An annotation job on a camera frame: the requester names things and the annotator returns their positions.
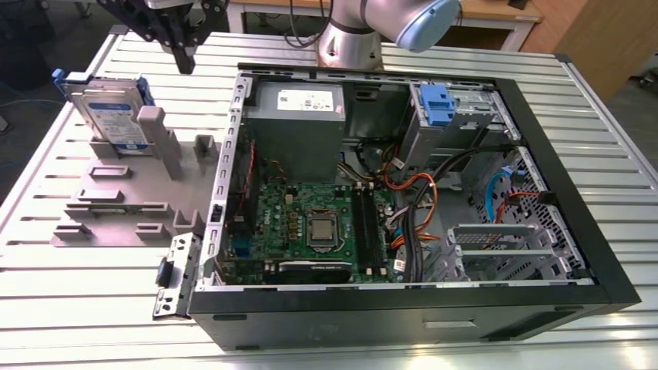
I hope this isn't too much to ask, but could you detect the black case fan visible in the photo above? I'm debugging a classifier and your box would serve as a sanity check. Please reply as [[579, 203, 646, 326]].
[[228, 130, 257, 232]]

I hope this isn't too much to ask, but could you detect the silver optical drive cage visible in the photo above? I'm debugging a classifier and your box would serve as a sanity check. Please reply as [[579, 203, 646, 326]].
[[397, 79, 515, 174]]

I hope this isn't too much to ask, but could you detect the blue plastic drive latch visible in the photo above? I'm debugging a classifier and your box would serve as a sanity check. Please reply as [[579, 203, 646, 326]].
[[419, 83, 457, 127]]

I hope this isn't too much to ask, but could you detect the hard disk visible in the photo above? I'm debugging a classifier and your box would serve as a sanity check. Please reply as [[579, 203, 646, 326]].
[[50, 68, 158, 159]]

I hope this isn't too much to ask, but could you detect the blue SATA wire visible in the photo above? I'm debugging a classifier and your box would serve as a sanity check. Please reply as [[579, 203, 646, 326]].
[[484, 169, 516, 225]]

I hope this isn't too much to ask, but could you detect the green motherboard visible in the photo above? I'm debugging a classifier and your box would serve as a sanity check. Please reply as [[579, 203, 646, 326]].
[[217, 180, 407, 286]]

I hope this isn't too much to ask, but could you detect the CPU socket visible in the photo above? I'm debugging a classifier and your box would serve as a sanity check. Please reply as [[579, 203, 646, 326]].
[[302, 207, 344, 255]]

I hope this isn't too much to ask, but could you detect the wooden cabinet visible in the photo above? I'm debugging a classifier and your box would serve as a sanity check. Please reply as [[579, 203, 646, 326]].
[[517, 0, 658, 102]]

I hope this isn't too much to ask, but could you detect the grey parts rack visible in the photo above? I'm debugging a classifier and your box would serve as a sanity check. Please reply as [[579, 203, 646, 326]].
[[49, 103, 225, 247]]

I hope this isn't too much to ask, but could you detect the black graphics card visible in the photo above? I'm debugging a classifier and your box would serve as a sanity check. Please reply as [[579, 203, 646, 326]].
[[264, 260, 356, 286]]

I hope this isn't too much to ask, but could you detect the silver CPU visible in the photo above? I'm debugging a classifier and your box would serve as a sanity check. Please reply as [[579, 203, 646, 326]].
[[306, 220, 336, 247]]

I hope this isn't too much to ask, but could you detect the black open PC case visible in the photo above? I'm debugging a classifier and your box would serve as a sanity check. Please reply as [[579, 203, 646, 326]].
[[186, 61, 642, 352]]

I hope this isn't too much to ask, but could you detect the green RAM stick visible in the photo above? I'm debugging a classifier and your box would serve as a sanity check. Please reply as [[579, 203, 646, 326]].
[[89, 205, 144, 216]]

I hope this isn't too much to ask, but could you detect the black RAM slot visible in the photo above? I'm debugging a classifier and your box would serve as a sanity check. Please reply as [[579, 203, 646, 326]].
[[351, 183, 372, 275]]

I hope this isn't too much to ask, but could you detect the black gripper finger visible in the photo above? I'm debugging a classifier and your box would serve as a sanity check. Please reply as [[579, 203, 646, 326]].
[[178, 0, 230, 74], [96, 0, 186, 74]]

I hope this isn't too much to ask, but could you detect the metal rear retention bracket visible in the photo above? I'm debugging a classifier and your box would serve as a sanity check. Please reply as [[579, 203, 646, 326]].
[[152, 232, 202, 321]]

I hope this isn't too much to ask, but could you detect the black cable bundle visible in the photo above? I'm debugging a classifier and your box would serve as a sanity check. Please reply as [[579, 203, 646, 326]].
[[397, 143, 515, 284]]

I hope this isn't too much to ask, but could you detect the red black twisted wire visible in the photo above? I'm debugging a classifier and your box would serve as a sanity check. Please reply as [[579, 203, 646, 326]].
[[238, 139, 257, 223]]

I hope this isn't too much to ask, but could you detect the grey power supply unit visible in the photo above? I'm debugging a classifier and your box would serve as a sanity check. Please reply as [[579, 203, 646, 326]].
[[240, 80, 347, 186]]

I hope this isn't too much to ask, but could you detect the metal disk bay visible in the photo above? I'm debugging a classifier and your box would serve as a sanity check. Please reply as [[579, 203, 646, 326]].
[[444, 221, 587, 284]]

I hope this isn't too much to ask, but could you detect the orange power wire bundle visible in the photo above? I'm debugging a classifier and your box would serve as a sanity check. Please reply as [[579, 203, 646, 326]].
[[383, 143, 444, 254]]

